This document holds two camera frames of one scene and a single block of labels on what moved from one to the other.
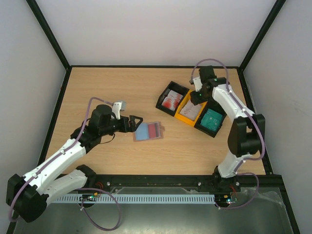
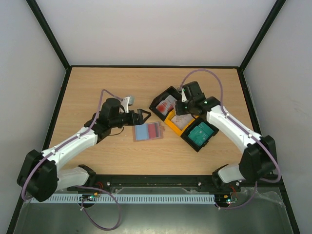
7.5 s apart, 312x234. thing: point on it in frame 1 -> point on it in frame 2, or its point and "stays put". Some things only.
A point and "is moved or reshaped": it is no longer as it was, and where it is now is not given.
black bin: (176, 87) is moved or reshaped
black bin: (217, 108) is moved or reshaped
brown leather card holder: (149, 131) stays put
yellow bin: (185, 119) is moved or reshaped
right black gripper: (196, 98) -> (179, 108)
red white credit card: (152, 130) stays put
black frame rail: (269, 185) stays put
